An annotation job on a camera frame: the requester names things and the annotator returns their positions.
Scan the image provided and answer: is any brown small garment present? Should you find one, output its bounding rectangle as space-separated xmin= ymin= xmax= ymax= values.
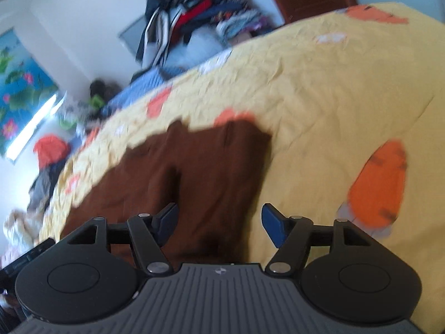
xmin=62 ymin=120 xmax=271 ymax=267

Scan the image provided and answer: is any pile of assorted clothes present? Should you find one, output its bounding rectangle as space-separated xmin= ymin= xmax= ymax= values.
xmin=135 ymin=0 xmax=271 ymax=69

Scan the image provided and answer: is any orange cloth item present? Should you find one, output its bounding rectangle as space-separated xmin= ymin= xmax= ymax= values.
xmin=33 ymin=134 xmax=71 ymax=170

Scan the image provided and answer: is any yellow carrot-print bed sheet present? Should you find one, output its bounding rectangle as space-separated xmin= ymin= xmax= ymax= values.
xmin=39 ymin=3 xmax=444 ymax=333

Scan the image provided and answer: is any dark and green toy clutter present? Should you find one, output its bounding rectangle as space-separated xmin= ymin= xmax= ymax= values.
xmin=89 ymin=79 xmax=122 ymax=110

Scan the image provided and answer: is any blue striped fabric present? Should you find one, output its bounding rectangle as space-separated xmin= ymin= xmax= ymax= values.
xmin=100 ymin=67 xmax=185 ymax=118

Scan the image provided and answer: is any blue floral window curtain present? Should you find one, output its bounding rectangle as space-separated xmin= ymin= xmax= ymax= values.
xmin=1 ymin=29 xmax=59 ymax=161

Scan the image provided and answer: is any grey flat screen panel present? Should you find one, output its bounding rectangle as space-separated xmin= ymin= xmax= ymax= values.
xmin=118 ymin=15 xmax=146 ymax=57

